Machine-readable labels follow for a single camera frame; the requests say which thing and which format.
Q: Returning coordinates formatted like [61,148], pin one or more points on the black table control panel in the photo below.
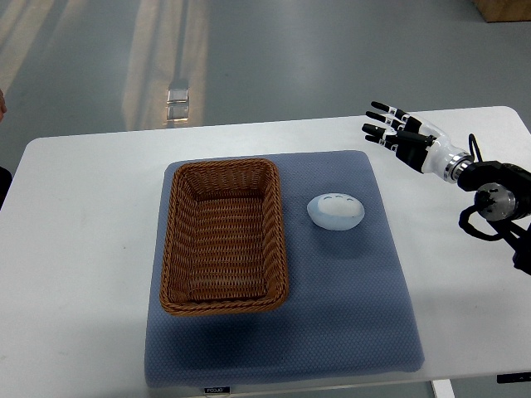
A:
[514,378]

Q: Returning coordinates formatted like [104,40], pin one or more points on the white table leg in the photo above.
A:
[442,389]

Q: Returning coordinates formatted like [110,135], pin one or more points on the black mat label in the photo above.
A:
[217,390]

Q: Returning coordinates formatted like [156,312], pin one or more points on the brown wicker basket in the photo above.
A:
[224,249]

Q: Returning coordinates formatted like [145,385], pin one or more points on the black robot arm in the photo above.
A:
[502,190]

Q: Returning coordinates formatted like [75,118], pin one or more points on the wooden box corner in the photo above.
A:
[504,10]

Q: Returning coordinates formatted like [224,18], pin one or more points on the metal floor plate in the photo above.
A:
[178,101]

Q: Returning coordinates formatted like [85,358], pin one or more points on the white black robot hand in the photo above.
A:
[420,145]

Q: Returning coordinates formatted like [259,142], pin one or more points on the blue textured mat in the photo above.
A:
[348,312]

